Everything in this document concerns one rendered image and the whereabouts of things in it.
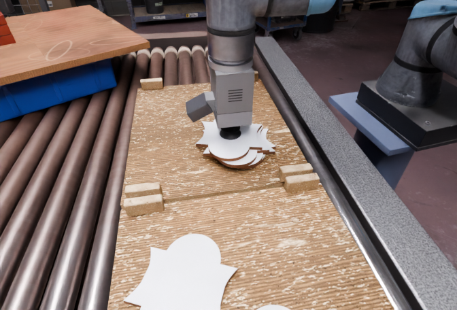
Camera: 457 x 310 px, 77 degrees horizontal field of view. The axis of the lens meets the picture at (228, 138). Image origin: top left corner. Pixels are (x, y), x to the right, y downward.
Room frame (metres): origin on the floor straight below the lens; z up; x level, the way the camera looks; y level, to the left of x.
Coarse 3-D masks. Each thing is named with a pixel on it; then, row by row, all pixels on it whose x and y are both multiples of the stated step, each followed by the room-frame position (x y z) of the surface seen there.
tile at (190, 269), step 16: (176, 240) 0.24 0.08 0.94; (192, 240) 0.24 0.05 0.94; (208, 240) 0.24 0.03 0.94; (160, 256) 0.21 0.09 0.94; (176, 256) 0.21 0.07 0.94; (192, 256) 0.21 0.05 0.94; (208, 256) 0.21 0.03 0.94; (160, 272) 0.19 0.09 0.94; (176, 272) 0.19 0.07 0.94; (192, 272) 0.19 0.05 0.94; (208, 272) 0.19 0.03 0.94; (224, 272) 0.19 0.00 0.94; (144, 288) 0.17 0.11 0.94; (160, 288) 0.17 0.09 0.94; (176, 288) 0.17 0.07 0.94; (192, 288) 0.17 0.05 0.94; (208, 288) 0.17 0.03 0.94; (224, 288) 0.17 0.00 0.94; (144, 304) 0.15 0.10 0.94; (160, 304) 0.15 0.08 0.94; (176, 304) 0.15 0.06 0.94; (192, 304) 0.15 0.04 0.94; (208, 304) 0.15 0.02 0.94
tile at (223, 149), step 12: (204, 132) 0.47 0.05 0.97; (216, 132) 0.47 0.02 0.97; (252, 132) 0.47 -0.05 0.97; (204, 144) 0.43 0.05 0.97; (216, 144) 0.43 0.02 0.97; (228, 144) 0.43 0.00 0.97; (240, 144) 0.43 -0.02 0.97; (252, 144) 0.43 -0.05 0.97; (216, 156) 0.39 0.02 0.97; (228, 156) 0.39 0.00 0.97; (240, 156) 0.39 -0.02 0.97
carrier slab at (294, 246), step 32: (256, 192) 0.34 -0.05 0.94; (320, 192) 0.34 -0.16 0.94; (128, 224) 0.27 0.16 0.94; (160, 224) 0.27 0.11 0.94; (192, 224) 0.27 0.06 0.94; (224, 224) 0.27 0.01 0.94; (256, 224) 0.27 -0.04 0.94; (288, 224) 0.27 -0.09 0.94; (320, 224) 0.27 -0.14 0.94; (128, 256) 0.22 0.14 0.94; (224, 256) 0.22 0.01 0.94; (256, 256) 0.22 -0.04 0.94; (288, 256) 0.22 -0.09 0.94; (320, 256) 0.22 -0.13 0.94; (352, 256) 0.22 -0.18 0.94; (128, 288) 0.17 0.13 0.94; (256, 288) 0.17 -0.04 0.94; (288, 288) 0.17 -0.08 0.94; (320, 288) 0.17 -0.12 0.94; (352, 288) 0.17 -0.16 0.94
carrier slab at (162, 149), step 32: (160, 96) 0.67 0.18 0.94; (192, 96) 0.67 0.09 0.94; (256, 96) 0.67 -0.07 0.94; (160, 128) 0.52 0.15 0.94; (192, 128) 0.52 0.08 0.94; (288, 128) 0.52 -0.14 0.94; (128, 160) 0.42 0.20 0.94; (160, 160) 0.42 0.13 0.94; (192, 160) 0.42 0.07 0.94; (288, 160) 0.42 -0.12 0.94; (192, 192) 0.34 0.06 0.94; (224, 192) 0.34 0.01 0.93
